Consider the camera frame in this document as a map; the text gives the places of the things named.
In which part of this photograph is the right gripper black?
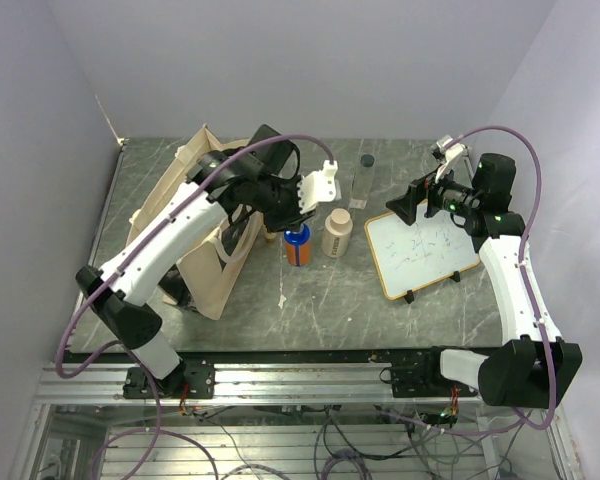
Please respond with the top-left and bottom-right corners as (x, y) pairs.
(386, 159), (481, 225)

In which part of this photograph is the yellow-framed whiteboard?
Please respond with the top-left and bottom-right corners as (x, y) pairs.
(364, 202), (480, 300)

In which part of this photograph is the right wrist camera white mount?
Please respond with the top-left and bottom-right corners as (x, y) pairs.
(431, 135), (468, 183)

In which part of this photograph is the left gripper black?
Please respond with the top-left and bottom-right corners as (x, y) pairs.
(252, 174), (317, 234)

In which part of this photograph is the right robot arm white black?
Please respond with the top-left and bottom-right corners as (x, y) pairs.
(386, 148), (582, 409)

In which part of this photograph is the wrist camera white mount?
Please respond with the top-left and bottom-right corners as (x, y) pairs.
(298, 160), (341, 214)
(431, 135), (468, 183)

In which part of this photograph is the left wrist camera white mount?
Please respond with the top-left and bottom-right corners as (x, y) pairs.
(298, 160), (341, 214)

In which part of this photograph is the beige round lotion bottle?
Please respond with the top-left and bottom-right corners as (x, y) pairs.
(321, 208), (353, 258)

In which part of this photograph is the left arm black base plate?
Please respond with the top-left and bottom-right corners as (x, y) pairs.
(122, 362), (216, 399)

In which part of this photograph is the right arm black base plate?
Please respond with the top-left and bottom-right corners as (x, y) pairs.
(388, 347), (454, 398)

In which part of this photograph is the aluminium rail frame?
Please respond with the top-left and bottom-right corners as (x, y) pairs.
(33, 360), (486, 406)

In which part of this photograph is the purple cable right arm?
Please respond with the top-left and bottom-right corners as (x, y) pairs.
(447, 124), (561, 435)

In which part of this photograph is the cream canvas tote bag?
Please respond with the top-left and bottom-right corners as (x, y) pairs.
(126, 126), (263, 320)

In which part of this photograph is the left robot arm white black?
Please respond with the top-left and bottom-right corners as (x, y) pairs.
(74, 126), (316, 397)

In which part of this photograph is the beige squeeze tube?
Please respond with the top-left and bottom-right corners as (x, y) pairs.
(264, 228), (276, 244)

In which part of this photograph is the orange pump bottle blue collar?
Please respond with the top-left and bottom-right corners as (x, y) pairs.
(284, 224), (311, 267)

